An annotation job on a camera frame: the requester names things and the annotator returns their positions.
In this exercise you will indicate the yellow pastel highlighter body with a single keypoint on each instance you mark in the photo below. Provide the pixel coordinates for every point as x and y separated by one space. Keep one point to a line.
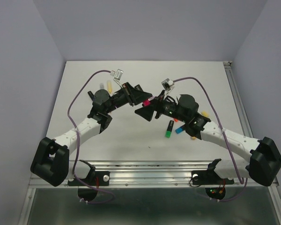
109 86

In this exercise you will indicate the yellow highlighter cap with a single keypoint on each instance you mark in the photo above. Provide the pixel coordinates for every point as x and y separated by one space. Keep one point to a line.
205 114

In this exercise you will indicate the peach pastel highlighter body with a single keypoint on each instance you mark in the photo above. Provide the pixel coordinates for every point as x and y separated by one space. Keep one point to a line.
101 85

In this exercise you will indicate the aluminium right side rail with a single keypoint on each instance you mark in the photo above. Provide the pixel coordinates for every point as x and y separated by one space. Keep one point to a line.
246 128

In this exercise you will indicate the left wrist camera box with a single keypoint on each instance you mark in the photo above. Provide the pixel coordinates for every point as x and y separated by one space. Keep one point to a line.
117 76

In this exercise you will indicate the green black highlighter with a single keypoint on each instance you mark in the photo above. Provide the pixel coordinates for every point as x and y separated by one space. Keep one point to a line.
169 129

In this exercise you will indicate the blue black highlighter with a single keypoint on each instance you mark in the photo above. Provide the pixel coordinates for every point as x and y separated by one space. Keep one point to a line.
179 130

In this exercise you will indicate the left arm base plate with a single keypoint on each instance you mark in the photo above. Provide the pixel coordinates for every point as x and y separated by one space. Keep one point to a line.
97 178

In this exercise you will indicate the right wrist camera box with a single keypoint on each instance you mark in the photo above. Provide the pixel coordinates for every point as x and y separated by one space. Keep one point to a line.
168 86

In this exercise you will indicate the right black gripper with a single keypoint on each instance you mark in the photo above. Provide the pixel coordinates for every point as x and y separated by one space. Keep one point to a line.
147 112

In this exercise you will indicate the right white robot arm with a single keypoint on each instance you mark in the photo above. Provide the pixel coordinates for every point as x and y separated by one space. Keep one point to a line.
260 158

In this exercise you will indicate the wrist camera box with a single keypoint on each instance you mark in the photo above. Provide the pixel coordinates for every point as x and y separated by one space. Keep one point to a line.
117 76
168 86

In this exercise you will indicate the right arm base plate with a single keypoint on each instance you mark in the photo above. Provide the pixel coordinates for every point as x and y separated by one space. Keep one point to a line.
206 177

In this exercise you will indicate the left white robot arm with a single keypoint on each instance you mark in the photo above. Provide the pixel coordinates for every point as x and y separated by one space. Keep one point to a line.
51 160

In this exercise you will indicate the purple black highlighter body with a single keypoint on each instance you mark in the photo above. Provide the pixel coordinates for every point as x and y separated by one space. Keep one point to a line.
91 95

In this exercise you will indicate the aluminium front rail frame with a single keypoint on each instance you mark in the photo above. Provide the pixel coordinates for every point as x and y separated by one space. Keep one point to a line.
151 193

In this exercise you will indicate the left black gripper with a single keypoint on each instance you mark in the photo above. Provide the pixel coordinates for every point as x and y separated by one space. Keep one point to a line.
133 96

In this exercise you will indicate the pink black highlighter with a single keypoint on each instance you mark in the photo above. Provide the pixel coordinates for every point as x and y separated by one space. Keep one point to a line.
146 103

